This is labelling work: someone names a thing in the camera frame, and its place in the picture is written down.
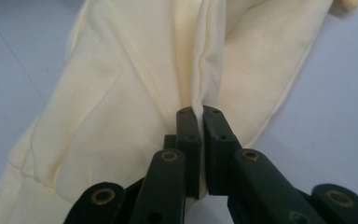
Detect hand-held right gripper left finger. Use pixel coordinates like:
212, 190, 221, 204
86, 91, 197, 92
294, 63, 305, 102
162, 106, 203, 200

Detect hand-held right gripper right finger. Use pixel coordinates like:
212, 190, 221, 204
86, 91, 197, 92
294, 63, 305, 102
202, 105, 243, 197

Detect cream baby pants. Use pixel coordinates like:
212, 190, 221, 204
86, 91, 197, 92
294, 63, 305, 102
0, 0, 358, 224

